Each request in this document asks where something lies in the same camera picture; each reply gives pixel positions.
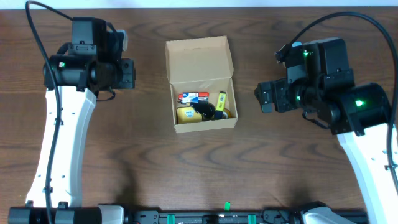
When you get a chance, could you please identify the yellow tape roll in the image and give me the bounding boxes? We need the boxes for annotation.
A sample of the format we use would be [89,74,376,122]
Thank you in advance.
[222,108,232,119]

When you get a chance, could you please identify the yellow highlighter marker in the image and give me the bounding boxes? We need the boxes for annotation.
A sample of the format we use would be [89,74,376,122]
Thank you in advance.
[214,91,226,120]

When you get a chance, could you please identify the cardboard box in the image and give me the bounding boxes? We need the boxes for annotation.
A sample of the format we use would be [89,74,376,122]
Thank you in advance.
[165,36,238,133]

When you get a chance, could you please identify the small white blue staple box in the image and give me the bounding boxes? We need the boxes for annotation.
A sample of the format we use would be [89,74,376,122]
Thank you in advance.
[181,92,199,104]

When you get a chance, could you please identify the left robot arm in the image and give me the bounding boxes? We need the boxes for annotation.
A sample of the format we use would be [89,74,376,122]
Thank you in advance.
[8,17,136,223]

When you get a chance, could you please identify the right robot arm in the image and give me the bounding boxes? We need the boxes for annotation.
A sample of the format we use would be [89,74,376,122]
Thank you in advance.
[254,37,397,223]

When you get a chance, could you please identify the red black stapler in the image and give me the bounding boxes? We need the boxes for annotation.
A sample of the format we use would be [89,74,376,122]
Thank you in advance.
[178,92,209,102]

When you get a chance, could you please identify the green clip marker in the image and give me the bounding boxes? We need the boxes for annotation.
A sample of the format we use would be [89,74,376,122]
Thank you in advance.
[224,202,231,211]

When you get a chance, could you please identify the black mounting rail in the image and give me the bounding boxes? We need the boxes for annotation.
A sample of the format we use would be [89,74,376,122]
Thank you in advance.
[122,210,305,224]

